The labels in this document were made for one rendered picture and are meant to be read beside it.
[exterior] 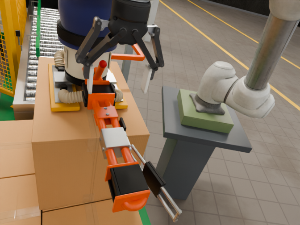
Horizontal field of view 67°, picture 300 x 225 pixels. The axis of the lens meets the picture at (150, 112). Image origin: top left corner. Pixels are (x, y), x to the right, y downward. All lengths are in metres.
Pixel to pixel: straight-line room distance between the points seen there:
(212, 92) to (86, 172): 0.77
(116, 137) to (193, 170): 1.10
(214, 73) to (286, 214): 1.49
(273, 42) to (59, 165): 0.90
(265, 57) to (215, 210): 1.30
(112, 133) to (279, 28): 0.68
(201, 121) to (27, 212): 0.92
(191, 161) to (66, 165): 0.91
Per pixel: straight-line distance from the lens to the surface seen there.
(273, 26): 0.96
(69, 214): 1.09
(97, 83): 0.78
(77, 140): 0.80
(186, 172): 1.64
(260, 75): 1.11
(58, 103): 0.90
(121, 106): 0.92
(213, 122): 1.31
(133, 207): 0.49
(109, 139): 0.58
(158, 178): 0.52
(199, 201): 1.96
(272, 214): 2.26
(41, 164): 0.87
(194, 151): 1.49
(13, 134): 1.42
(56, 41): 2.53
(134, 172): 0.51
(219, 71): 1.25
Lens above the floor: 1.50
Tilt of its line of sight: 36 degrees down
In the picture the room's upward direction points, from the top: 16 degrees clockwise
